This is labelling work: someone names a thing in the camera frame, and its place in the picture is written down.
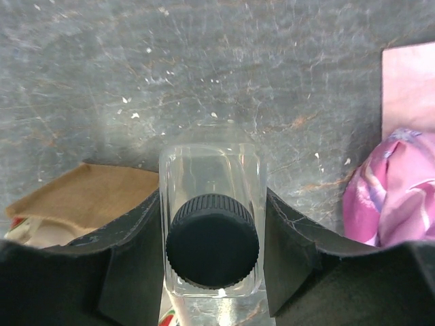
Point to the clear square bottle black cap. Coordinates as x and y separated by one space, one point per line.
213 211

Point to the burlap watermelon canvas bag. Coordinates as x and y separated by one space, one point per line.
78 203

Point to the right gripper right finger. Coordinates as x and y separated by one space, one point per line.
315 276

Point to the pink cloth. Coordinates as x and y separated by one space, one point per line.
390 197

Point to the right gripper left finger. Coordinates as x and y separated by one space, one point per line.
112 276

